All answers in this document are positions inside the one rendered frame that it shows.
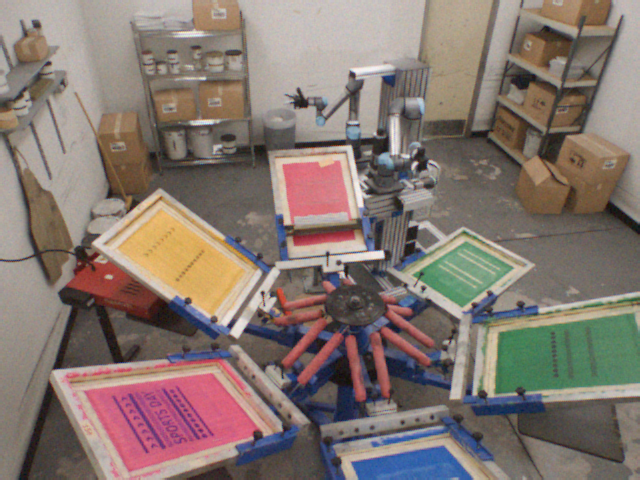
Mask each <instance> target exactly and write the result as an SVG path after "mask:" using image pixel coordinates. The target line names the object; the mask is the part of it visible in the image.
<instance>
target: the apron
mask: <svg viewBox="0 0 640 480"><path fill-rule="evenodd" d="M10 146H13V145H10ZM13 149H14V152H15V155H16V158H17V161H18V164H19V167H20V171H21V177H22V178H23V183H24V187H25V190H26V194H27V197H28V200H29V204H30V207H31V227H32V234H33V236H34V238H35V241H36V243H37V246H38V248H39V251H40V252H42V251H45V250H51V249H61V250H66V251H69V250H71V249H72V248H73V247H74V245H73V242H72V239H71V236H70V233H69V231H68V228H67V225H66V222H65V220H64V218H63V215H62V213H61V211H60V209H59V207H58V204H57V202H56V200H55V198H54V196H53V193H52V192H51V191H50V190H49V191H48V190H45V189H43V188H42V186H41V185H40V183H39V182H38V180H37V178H36V177H35V175H34V174H33V172H32V171H31V170H30V169H29V166H28V163H27V161H26V159H25V158H24V156H23V155H22V154H21V152H20V151H19V150H18V149H17V145H16V146H15V145H14V146H13ZM15 149H16V150H15ZM16 151H17V152H18V153H19V154H20V156H21V157H22V158H23V159H24V161H25V163H26V165H27V167H28V168H25V169H24V170H23V173H22V168H21V165H20V162H19V159H18V156H17V153H16ZM41 256H42V259H43V261H44V263H45V265H46V268H47V270H48V272H49V275H50V277H51V279H52V281H53V283H54V286H55V284H56V282H57V281H58V280H59V279H60V278H61V276H62V273H63V272H62V267H63V265H64V264H65V263H66V262H68V261H69V259H70V258H69V254H68V253H65V252H47V253H43V254H41Z"/></svg>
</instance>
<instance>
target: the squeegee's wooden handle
mask: <svg viewBox="0 0 640 480"><path fill-rule="evenodd" d="M356 226H357V220H353V221H342V222H332V223H321V224H311V225H300V226H294V227H293V233H296V232H297V234H298V233H309V232H319V231H329V230H339V229H350V228H351V229H352V228H353V227H356Z"/></svg>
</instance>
